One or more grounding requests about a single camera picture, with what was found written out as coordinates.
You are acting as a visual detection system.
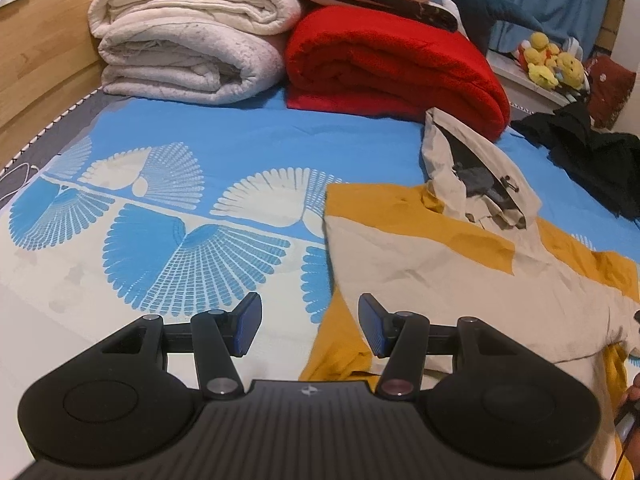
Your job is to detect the dark red cushion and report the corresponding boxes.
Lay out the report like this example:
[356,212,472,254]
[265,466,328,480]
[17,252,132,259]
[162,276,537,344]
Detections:
[582,55,637,132]

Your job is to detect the yellow and beige hooded jacket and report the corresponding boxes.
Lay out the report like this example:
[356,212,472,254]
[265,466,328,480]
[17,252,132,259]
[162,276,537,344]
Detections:
[299,107,640,480]

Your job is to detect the teal plush cloth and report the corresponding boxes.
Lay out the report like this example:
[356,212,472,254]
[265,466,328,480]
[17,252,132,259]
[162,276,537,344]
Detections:
[434,0,545,57]

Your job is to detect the red folded blanket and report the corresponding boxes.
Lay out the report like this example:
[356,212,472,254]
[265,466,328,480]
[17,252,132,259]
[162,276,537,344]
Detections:
[285,5,512,142]

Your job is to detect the black clothes pile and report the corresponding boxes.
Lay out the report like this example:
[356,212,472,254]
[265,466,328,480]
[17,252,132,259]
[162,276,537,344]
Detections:
[510,101,640,222]

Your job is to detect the yellow plush toy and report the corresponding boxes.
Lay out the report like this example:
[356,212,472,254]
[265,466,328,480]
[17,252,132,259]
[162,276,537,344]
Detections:
[528,62,560,90]
[517,31,561,68]
[555,51,586,92]

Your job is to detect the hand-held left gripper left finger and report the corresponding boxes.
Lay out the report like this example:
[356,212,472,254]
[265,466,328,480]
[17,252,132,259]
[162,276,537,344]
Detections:
[95,291,263,401]

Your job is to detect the wooden headboard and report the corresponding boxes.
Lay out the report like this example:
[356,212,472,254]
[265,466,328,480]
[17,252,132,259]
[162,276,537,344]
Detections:
[0,0,128,163]

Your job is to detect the white speckled folded quilt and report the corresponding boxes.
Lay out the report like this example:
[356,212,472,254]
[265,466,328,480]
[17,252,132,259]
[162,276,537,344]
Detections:
[97,16,287,106]

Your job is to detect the person's right hand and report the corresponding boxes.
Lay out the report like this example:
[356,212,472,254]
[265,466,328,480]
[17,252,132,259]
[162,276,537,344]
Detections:
[618,371,640,480]

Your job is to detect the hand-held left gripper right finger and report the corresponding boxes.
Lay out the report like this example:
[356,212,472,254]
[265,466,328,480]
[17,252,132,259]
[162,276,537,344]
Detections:
[359,293,526,398]

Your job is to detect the cream folded quilt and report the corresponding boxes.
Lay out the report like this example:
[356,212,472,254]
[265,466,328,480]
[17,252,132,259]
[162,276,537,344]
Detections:
[89,0,304,39]

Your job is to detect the blue leaf print bed sheet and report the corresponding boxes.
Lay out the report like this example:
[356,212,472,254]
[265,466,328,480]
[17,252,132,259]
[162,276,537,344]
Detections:
[0,87,640,480]

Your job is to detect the white bedside shelf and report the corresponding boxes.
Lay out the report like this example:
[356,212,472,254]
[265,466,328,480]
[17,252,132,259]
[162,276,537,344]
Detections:
[487,49,592,117]

